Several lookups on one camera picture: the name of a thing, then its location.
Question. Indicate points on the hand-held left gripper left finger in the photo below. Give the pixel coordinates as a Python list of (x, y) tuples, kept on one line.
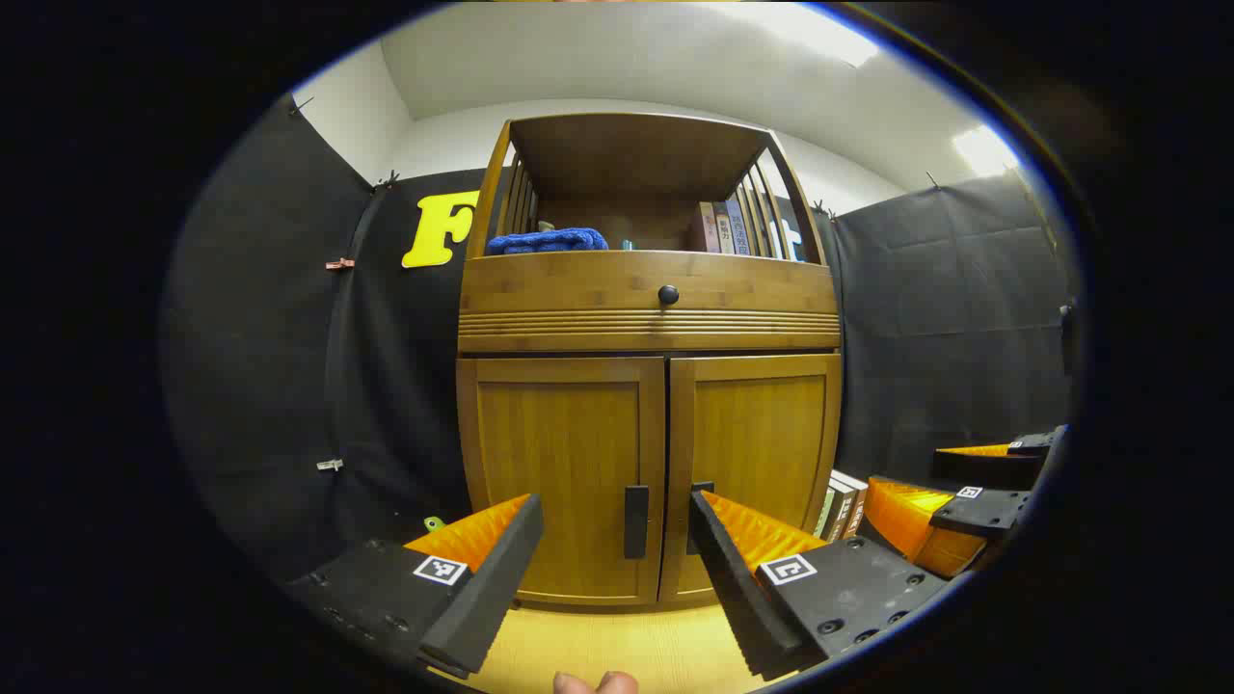
[(482, 598)]

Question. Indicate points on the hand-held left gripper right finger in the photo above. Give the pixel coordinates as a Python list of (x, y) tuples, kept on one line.
[(737, 598)]

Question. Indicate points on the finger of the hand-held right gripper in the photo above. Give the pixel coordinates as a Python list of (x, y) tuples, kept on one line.
[(993, 469), (979, 511)]

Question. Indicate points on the wooden shoe cabinet door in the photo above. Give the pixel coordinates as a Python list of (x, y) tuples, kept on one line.
[(762, 434), (559, 453)]

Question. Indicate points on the wooden double-door shoe cabinet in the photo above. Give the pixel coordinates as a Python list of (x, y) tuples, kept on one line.
[(646, 328)]

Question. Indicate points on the brown book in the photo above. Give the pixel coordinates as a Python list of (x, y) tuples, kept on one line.
[(856, 506)]

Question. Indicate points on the pale green book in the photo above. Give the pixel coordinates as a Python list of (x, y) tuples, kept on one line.
[(825, 511)]

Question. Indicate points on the grey-brown book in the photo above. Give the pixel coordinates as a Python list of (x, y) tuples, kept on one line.
[(841, 509)]

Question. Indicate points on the black backdrop cloth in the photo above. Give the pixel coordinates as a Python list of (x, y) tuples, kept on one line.
[(289, 366)]

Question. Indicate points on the black round drawer knob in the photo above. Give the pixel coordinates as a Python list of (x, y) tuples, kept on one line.
[(668, 295)]

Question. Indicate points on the wooden drawer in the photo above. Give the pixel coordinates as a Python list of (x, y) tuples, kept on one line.
[(578, 289)]

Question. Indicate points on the pale blue book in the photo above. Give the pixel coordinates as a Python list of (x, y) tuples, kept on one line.
[(738, 231)]

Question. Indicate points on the pink-brown book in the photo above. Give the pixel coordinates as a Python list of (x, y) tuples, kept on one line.
[(724, 229)]

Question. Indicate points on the blue towel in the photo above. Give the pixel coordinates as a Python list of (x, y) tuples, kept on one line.
[(545, 241)]

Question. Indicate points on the beige book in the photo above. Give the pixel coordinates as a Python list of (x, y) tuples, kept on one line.
[(710, 229)]

